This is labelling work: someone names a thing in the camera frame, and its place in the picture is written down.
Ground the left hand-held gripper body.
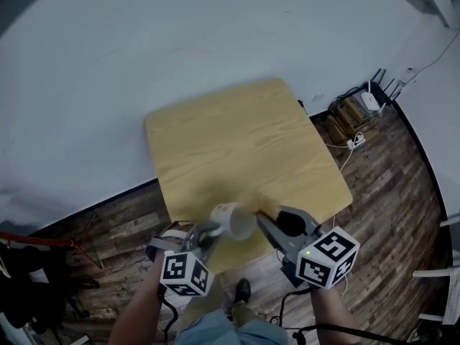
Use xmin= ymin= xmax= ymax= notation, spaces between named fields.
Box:
xmin=145 ymin=224 xmax=221 ymax=297

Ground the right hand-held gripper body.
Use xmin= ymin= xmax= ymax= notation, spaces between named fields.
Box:
xmin=272 ymin=224 xmax=361 ymax=289

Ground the white mug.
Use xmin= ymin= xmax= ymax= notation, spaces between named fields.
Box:
xmin=210 ymin=202 xmax=258 ymax=242

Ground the person's right forearm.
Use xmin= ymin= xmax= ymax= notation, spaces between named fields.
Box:
xmin=309 ymin=284 xmax=362 ymax=345

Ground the person's left forearm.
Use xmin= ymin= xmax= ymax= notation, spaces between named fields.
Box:
xmin=107 ymin=260 xmax=168 ymax=345

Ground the person's left hand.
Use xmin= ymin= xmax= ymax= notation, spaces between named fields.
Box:
xmin=154 ymin=221 xmax=195 ymax=253

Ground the person's khaki trouser leg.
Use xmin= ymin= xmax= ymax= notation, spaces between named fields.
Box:
xmin=186 ymin=274 xmax=260 ymax=331

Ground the person's black shoe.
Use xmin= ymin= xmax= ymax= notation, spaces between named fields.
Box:
xmin=233 ymin=277 xmax=252 ymax=305

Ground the person's light blue shirt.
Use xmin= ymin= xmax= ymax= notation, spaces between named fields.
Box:
xmin=174 ymin=309 xmax=290 ymax=345

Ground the white wooden rack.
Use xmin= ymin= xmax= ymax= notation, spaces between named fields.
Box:
xmin=412 ymin=216 xmax=460 ymax=326

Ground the brown wooden coat rack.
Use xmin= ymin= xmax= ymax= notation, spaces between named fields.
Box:
xmin=0 ymin=230 xmax=105 ymax=270

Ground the white router box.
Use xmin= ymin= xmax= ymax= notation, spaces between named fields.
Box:
xmin=359 ymin=91 xmax=380 ymax=111

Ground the black office chair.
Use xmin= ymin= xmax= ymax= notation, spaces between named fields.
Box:
xmin=0 ymin=242 xmax=101 ymax=334

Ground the black router with antennas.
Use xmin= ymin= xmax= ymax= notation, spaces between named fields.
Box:
xmin=369 ymin=68 xmax=405 ymax=102

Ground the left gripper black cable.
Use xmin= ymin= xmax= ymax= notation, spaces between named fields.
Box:
xmin=157 ymin=285 xmax=180 ymax=345

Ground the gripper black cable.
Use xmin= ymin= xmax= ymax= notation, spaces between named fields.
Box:
xmin=275 ymin=285 xmax=314 ymax=327
xmin=157 ymin=285 xmax=180 ymax=345

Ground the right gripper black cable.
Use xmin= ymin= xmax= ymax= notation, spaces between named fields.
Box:
xmin=275 ymin=285 xmax=314 ymax=327

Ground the thick black cable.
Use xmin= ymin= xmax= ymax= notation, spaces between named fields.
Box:
xmin=292 ymin=323 xmax=414 ymax=345

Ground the long white power cable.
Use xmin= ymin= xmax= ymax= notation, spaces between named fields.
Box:
xmin=323 ymin=142 xmax=356 ymax=298

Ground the wooden pedestal table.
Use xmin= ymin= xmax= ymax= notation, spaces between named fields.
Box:
xmin=143 ymin=78 xmax=354 ymax=275

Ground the thin grey wall cable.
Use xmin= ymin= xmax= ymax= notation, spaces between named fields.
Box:
xmin=402 ymin=30 xmax=460 ymax=83

